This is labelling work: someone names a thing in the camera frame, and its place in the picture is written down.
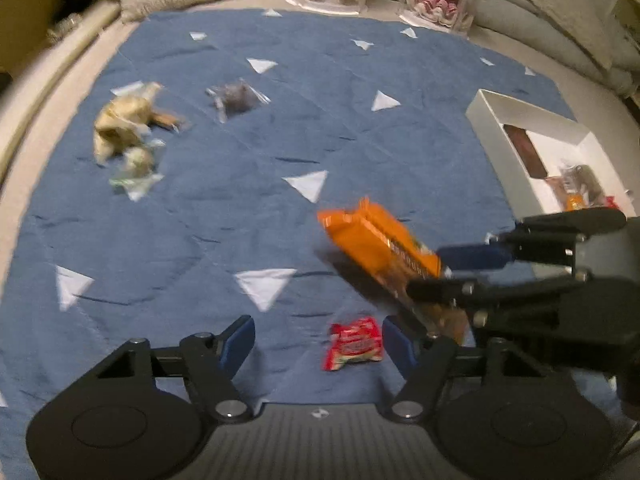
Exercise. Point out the red snack packet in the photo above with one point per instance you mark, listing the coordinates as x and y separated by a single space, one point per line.
611 203

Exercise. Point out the small red candy packet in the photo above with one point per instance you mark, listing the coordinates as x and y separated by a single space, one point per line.
355 345

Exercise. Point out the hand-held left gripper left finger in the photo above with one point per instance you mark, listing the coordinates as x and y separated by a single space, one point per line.
237 342

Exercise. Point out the yellow crumpled wrapper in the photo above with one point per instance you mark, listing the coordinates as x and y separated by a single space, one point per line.
122 120

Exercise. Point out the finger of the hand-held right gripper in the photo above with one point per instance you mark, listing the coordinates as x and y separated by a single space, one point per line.
475 257
450 291

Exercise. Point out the clear wrapped dark candy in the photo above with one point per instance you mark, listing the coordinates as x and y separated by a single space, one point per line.
237 99

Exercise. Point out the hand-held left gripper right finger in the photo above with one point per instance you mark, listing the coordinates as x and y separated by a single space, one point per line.
397 345

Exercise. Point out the white cardboard box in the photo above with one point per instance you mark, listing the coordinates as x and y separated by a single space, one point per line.
550 135

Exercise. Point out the wooden side shelf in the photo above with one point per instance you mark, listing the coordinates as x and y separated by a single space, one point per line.
45 15

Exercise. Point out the small brown candy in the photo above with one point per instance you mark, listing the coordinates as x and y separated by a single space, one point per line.
167 121

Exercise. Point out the green white wrapped candy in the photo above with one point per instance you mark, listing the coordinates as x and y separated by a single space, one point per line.
137 165

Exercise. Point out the small orange snack packet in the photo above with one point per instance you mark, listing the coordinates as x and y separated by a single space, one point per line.
573 201

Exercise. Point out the blue blanket with white triangles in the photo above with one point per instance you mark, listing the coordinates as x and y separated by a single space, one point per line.
200 220

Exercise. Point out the black brownie packet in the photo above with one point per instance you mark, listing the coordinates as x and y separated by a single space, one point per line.
585 182

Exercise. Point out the large orange snack packet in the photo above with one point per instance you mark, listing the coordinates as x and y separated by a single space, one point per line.
380 245

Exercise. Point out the dark brown snack packet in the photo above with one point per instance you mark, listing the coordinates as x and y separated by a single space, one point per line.
525 152

